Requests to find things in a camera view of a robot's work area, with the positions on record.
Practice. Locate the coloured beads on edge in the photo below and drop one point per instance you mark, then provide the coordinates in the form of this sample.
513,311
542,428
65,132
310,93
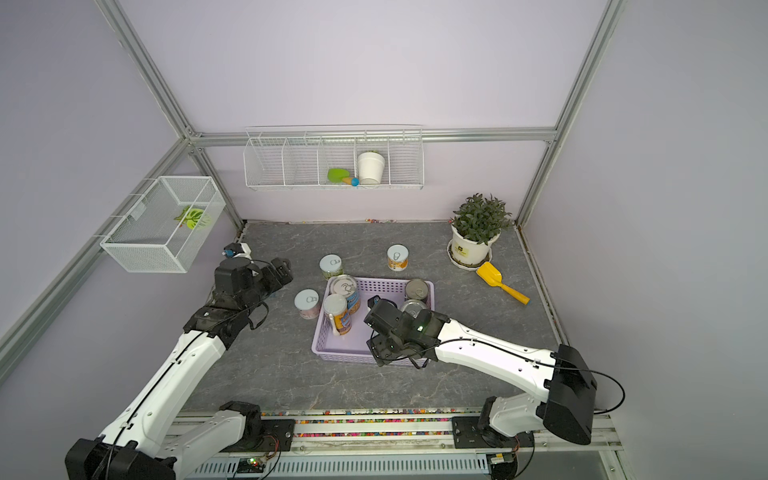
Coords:
373,423

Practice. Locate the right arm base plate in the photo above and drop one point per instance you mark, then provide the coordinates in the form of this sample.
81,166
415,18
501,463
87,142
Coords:
467,433

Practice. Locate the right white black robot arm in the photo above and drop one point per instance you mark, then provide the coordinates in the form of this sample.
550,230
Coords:
558,390

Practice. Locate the yellow toy shovel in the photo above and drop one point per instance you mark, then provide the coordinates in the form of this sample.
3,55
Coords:
493,277

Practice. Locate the pink label small can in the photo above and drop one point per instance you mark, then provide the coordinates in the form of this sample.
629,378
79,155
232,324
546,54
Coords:
307,302

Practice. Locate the dark purple can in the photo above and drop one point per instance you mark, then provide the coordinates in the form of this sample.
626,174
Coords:
417,289

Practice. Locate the white plant saucer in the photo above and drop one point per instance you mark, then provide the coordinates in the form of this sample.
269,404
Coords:
466,267

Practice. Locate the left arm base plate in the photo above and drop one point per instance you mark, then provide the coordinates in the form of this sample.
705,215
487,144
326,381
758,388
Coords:
271,435

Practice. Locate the orange label small can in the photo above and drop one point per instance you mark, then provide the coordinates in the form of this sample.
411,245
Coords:
397,257

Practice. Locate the green toy scoop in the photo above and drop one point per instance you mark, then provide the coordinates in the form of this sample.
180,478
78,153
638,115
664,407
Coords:
342,176

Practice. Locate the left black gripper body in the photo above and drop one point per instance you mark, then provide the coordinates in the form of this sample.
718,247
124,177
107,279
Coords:
265,284

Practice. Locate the potted green plant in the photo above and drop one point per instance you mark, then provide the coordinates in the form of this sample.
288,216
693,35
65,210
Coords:
476,225

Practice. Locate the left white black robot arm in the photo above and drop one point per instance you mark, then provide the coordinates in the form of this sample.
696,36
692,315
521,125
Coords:
134,445

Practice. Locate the green toy in basket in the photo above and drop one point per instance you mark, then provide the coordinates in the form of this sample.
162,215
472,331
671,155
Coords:
192,218

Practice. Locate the white wire wall shelf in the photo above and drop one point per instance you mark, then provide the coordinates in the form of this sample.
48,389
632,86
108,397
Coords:
299,157

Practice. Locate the green label small can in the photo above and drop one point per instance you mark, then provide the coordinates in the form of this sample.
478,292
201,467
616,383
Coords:
331,265

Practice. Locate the small white pot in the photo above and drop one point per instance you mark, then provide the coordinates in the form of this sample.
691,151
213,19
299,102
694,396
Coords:
370,168

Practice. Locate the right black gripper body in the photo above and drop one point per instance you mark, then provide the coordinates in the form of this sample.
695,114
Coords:
383,349

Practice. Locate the tall colourful snack tube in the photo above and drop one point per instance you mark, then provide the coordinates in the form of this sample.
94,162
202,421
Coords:
336,310

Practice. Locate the white mesh side basket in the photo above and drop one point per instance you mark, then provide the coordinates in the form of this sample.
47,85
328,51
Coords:
148,240

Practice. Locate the blue soup can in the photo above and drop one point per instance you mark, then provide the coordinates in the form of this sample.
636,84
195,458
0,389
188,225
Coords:
413,307
347,286

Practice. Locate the purple plastic basket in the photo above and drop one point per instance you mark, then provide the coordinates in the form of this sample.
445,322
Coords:
351,347

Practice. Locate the aluminium mounting rail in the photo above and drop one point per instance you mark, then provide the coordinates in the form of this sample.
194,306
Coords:
428,458

